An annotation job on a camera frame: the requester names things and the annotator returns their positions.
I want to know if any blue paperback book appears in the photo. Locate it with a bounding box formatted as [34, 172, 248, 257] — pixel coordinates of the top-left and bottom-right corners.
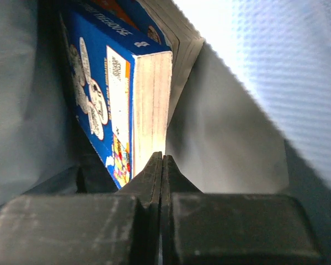
[118, 0, 204, 121]

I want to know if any blue fabric backpack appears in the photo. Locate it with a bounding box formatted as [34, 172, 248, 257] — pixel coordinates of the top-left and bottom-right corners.
[0, 1, 331, 264]

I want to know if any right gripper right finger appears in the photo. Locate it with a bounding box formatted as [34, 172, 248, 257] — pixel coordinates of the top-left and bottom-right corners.
[161, 156, 323, 264]

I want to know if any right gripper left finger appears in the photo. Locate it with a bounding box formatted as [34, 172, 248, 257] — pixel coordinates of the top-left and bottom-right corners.
[0, 152, 163, 264]

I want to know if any blue cartoon book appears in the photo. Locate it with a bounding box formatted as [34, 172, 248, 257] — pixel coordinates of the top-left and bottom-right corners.
[58, 1, 172, 188]

